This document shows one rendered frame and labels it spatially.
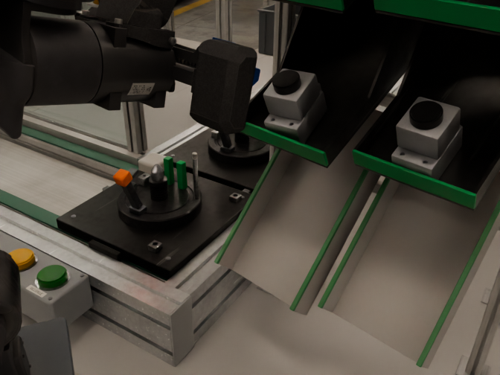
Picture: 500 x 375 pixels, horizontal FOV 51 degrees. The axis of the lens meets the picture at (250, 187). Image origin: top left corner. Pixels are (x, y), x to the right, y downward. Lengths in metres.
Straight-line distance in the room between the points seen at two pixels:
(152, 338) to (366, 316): 0.30
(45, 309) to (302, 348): 0.37
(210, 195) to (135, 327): 0.27
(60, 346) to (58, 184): 0.60
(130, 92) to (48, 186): 0.73
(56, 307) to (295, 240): 0.34
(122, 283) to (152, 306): 0.07
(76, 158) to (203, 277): 0.51
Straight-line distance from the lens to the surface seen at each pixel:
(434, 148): 0.51
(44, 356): 0.56
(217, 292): 0.80
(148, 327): 0.76
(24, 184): 1.14
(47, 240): 0.89
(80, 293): 0.79
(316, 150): 0.55
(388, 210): 0.68
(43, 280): 0.78
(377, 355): 0.81
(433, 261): 0.65
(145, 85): 0.39
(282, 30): 0.67
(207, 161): 1.02
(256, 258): 0.71
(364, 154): 0.55
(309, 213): 0.69
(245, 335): 0.81
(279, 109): 0.57
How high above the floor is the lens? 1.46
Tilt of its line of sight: 31 degrees down
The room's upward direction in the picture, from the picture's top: 1 degrees clockwise
